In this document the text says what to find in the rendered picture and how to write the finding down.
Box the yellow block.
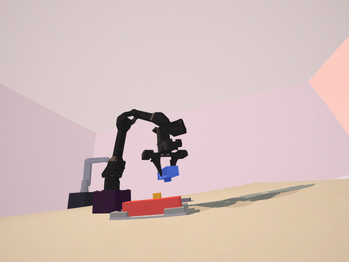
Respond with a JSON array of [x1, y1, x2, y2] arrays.
[[153, 192, 161, 199]]

